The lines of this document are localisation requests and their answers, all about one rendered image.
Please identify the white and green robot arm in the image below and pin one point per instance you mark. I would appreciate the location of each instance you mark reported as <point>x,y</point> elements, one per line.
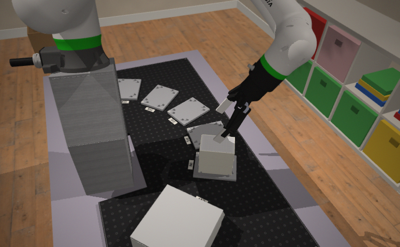
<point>77,34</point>

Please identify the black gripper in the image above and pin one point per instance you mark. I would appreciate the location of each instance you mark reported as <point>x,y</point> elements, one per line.
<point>244,94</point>

